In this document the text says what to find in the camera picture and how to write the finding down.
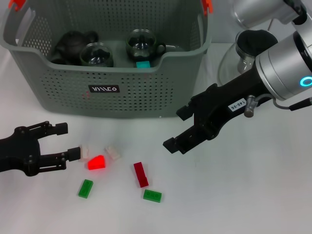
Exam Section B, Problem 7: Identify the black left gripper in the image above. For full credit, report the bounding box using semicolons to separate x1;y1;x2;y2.
0;120;82;177

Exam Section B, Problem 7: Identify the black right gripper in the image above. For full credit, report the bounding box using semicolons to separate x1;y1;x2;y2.
162;63;272;155

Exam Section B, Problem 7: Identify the clear building brick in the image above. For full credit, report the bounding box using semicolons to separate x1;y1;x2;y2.
79;145;91;162
104;145;122;161

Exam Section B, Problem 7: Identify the green building brick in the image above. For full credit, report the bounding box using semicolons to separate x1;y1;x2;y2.
78;179;95;198
143;189;163;203

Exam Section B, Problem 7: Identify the glass teacup with black base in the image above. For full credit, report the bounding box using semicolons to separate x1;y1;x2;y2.
79;41;115;68
125;29;167;63

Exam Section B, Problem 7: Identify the grey perforated storage bin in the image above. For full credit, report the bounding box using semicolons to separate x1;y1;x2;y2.
0;0;215;119

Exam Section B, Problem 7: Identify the red building brick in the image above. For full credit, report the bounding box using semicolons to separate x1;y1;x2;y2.
87;155;107;171

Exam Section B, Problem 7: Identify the dark red long brick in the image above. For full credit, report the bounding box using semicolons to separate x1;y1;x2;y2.
133;161;149;188

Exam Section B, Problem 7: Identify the dark clay teapot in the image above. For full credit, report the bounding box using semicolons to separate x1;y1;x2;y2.
52;30;99;65

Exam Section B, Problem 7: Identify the right arm gripper cable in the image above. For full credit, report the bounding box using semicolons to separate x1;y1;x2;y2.
243;94;312;118

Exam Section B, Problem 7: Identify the glass teapot with black handle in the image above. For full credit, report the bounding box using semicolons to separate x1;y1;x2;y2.
217;29;278;86

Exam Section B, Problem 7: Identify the orange bin handle clip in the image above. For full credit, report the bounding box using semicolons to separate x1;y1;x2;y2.
9;0;26;12
202;0;214;16

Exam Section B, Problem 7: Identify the right wrist camera housing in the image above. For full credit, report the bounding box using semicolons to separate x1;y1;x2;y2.
233;0;308;28

